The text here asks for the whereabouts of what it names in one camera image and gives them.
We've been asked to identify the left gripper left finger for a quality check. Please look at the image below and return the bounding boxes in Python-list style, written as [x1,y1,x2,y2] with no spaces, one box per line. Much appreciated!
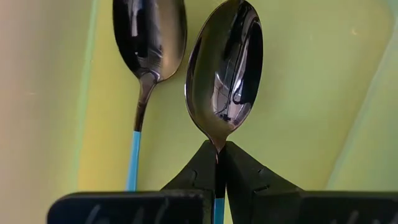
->
[46,139,217,224]

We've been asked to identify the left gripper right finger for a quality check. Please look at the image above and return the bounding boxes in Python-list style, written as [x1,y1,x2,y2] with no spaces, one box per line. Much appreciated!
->
[223,141,398,224]

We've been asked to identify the yellow-green plastic bin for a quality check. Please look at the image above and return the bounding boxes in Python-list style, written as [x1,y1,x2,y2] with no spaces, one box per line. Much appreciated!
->
[71,0,398,224]

